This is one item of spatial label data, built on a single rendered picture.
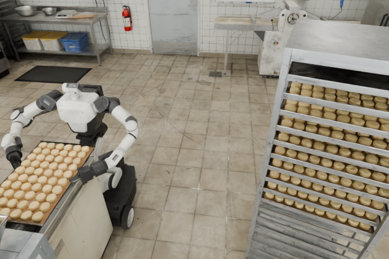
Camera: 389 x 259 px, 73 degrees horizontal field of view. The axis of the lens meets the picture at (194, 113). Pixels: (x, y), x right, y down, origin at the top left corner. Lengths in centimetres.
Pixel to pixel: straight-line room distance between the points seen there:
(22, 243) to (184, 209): 165
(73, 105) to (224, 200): 166
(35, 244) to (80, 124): 99
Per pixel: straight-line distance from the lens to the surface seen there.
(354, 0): 593
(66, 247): 193
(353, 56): 113
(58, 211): 176
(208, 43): 575
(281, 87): 119
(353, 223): 178
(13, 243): 136
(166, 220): 264
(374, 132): 133
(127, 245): 257
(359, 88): 122
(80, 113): 199
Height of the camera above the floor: 218
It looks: 34 degrees down
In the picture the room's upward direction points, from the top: straight up
